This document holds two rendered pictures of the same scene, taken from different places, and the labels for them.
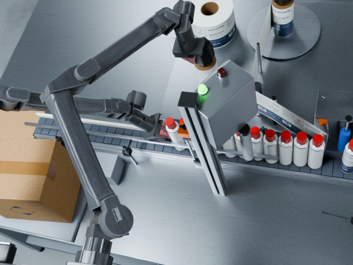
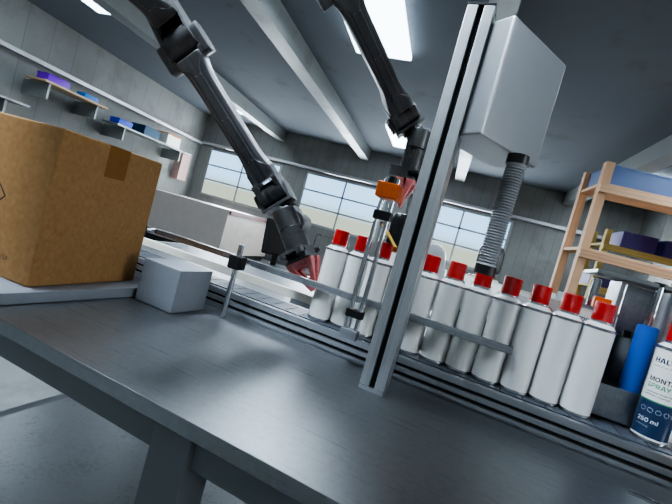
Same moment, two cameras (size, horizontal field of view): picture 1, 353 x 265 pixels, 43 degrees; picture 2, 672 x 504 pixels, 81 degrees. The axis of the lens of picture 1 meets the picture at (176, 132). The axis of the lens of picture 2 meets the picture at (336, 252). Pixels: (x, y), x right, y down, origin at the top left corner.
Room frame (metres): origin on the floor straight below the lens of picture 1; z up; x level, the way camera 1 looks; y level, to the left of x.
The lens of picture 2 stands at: (0.02, 0.25, 1.07)
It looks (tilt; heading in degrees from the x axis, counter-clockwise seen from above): 3 degrees down; 344
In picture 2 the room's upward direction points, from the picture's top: 16 degrees clockwise
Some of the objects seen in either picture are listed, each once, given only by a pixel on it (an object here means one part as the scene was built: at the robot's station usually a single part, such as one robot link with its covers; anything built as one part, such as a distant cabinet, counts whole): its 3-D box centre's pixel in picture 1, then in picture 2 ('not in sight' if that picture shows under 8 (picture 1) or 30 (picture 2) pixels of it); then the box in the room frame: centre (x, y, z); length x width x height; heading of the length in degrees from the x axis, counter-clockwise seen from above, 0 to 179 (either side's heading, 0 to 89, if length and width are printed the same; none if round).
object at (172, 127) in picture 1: (175, 133); (330, 274); (0.86, 0.00, 0.98); 0.05 x 0.05 x 0.20
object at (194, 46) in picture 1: (187, 41); (411, 163); (0.98, -0.16, 1.30); 0.10 x 0.07 x 0.07; 56
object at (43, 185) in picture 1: (29, 181); (45, 197); (0.95, 0.60, 0.99); 0.30 x 0.24 x 0.27; 60
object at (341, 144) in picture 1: (343, 142); (634, 369); (0.55, -0.51, 0.98); 0.03 x 0.03 x 0.17
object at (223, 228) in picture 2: not in sight; (199, 223); (9.02, 0.82, 0.48); 2.55 x 2.06 x 0.96; 60
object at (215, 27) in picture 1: (211, 20); not in sight; (1.33, -0.35, 0.95); 0.20 x 0.20 x 0.14
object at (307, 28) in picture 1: (282, 30); not in sight; (1.16, -0.61, 0.89); 0.31 x 0.31 x 0.01
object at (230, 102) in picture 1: (222, 105); (500, 100); (0.65, -0.15, 1.38); 0.17 x 0.10 x 0.19; 109
